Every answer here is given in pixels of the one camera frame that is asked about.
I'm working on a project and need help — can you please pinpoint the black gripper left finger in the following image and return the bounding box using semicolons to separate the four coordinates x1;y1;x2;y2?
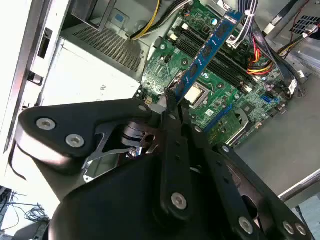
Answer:
15;87;194;221

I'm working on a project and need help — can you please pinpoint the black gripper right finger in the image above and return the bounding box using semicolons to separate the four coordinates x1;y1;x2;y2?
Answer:
178;98;315;240

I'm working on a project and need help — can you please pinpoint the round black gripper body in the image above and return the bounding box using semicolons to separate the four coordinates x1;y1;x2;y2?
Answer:
41;152;266;240

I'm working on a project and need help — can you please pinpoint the blue RAM stick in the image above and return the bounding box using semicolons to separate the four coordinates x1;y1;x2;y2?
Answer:
171;9;245;102

